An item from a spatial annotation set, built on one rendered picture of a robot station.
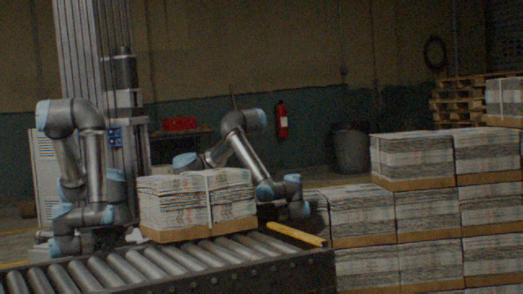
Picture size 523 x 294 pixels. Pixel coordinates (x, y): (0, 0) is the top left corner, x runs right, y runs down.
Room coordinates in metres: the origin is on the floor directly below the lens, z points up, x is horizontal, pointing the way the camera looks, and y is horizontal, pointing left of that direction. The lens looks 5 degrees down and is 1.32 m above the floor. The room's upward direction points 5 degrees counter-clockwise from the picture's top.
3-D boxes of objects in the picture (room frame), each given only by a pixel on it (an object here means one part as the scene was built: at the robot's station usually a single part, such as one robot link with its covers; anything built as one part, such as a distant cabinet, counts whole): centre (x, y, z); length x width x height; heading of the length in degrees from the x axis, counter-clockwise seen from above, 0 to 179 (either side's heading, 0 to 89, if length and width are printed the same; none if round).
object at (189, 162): (3.30, 0.39, 0.98); 0.13 x 0.12 x 0.14; 128
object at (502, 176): (3.22, -0.97, 0.86); 0.38 x 0.29 x 0.04; 4
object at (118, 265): (2.18, 0.47, 0.77); 0.47 x 0.05 x 0.05; 24
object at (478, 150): (3.22, -0.96, 0.95); 0.38 x 0.29 x 0.23; 4
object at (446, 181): (3.19, -0.67, 0.86); 0.38 x 0.29 x 0.04; 4
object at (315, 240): (2.41, -0.08, 0.81); 0.43 x 0.03 x 0.02; 24
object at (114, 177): (2.88, 0.67, 0.98); 0.13 x 0.12 x 0.14; 95
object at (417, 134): (3.21, -0.67, 1.06); 0.37 x 0.29 x 0.01; 4
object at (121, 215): (2.88, 0.66, 0.87); 0.15 x 0.15 x 0.10
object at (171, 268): (2.23, 0.35, 0.77); 0.47 x 0.05 x 0.05; 24
